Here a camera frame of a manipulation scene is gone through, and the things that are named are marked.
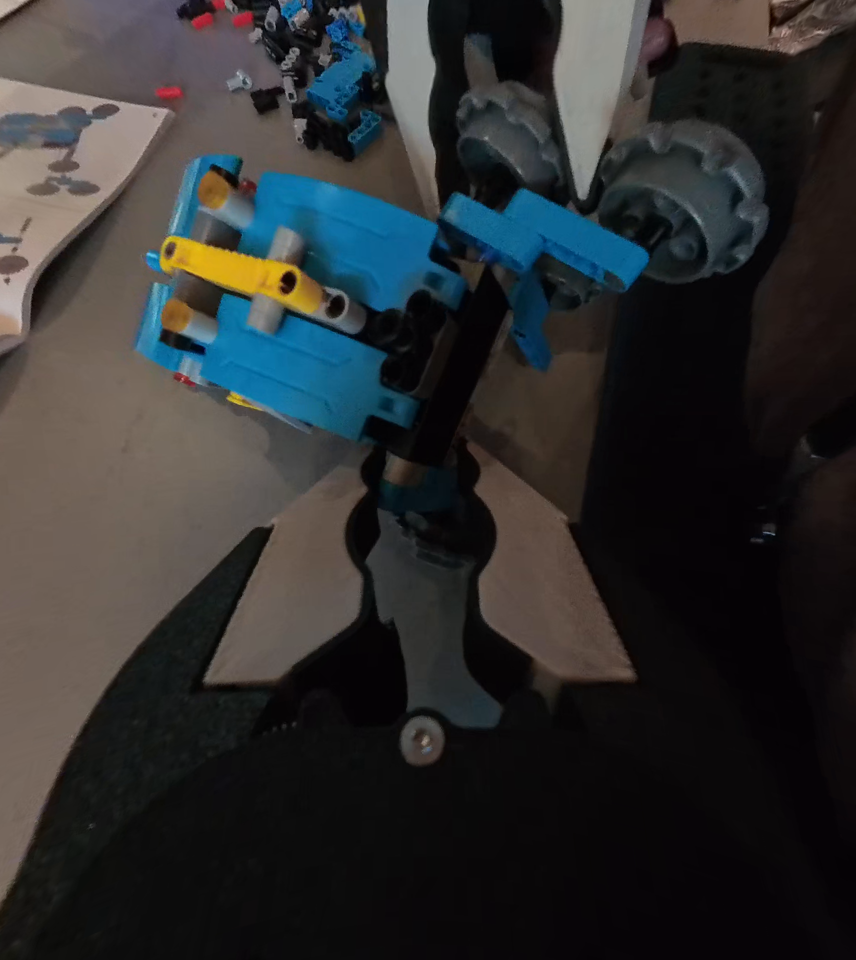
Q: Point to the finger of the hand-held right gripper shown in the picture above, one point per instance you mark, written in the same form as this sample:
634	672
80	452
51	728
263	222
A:
597	67
407	75

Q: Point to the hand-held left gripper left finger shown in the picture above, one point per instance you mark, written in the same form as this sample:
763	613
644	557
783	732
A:
293	600

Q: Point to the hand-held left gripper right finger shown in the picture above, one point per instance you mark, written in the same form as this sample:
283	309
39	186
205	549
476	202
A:
548	600

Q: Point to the blue yellow brick toy vehicle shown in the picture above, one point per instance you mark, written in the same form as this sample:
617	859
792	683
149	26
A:
323	247

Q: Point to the grey desk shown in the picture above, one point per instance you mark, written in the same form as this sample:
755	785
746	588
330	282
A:
98	525

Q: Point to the person's right hand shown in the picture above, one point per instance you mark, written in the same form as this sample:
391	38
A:
660	41

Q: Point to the pile of small brick parts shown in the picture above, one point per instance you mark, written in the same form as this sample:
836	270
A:
338	97

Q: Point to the black perforated chair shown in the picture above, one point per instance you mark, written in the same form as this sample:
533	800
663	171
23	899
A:
735	97

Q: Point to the small red brick pin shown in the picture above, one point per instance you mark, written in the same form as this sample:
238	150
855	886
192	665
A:
168	92

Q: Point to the open instruction booklet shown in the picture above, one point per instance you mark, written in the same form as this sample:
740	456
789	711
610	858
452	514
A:
120	195

